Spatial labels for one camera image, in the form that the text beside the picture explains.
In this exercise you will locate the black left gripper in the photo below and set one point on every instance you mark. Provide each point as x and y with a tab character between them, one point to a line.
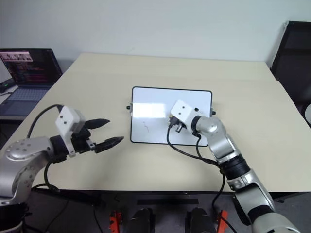
82	143

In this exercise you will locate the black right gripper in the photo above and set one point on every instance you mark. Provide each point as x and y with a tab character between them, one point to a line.
178	127

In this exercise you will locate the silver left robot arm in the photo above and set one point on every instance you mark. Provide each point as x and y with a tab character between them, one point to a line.
29	145

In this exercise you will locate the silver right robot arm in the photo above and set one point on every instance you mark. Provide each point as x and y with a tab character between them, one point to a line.
218	140

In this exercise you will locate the black-framed small whiteboard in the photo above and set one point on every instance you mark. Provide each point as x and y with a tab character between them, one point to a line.
148	97

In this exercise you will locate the orange clamp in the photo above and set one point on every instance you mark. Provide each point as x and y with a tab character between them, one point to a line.
114	222
222	221

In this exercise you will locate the open laptop with dark screen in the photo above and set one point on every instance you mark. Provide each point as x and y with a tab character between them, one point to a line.
31	70

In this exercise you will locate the dark rounded shape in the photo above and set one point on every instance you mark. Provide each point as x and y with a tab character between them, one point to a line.
142	221
200	221

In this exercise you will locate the black device with green light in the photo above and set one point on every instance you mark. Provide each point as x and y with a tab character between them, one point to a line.
6	85

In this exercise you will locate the grey round object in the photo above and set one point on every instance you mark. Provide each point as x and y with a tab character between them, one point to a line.
308	115

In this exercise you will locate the black chair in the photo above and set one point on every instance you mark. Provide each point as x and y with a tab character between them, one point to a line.
291	60

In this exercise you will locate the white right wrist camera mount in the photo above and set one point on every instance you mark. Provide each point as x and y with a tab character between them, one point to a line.
182	111

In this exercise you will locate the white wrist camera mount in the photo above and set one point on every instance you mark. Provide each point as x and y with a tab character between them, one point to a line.
182	111
68	119

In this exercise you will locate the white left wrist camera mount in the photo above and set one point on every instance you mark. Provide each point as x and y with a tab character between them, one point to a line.
68	119

